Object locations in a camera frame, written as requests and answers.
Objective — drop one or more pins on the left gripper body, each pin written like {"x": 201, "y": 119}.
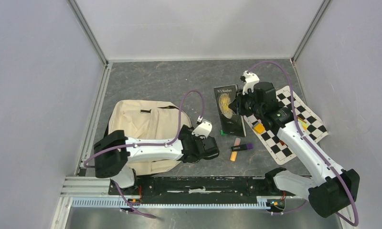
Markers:
{"x": 195, "y": 137}

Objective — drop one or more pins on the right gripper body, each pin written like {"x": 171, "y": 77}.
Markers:
{"x": 246, "y": 104}

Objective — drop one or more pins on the black gold book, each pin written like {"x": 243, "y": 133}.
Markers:
{"x": 231, "y": 122}

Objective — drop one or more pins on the beige canvas backpack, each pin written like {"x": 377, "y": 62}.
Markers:
{"x": 147, "y": 120}

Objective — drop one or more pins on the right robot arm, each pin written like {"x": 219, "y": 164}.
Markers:
{"x": 331, "y": 187}

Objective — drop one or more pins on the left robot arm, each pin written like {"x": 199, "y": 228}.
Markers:
{"x": 115, "y": 150}

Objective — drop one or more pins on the orange highlighter pen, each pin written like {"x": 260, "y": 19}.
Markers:
{"x": 233, "y": 156}

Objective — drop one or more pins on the purple highlighter pen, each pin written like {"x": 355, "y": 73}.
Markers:
{"x": 242, "y": 147}

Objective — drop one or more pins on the colourful toy block pile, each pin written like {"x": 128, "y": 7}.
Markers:
{"x": 303, "y": 123}

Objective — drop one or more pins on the black white chessboard mat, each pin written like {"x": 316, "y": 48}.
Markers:
{"x": 279, "y": 151}

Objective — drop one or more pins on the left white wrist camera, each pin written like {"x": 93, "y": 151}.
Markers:
{"x": 203, "y": 128}

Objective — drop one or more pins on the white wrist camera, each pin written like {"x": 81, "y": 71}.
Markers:
{"x": 250, "y": 79}
{"x": 203, "y": 128}

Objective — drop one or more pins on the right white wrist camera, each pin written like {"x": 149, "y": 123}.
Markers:
{"x": 250, "y": 79}

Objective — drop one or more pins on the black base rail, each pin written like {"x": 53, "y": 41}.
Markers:
{"x": 201, "y": 192}

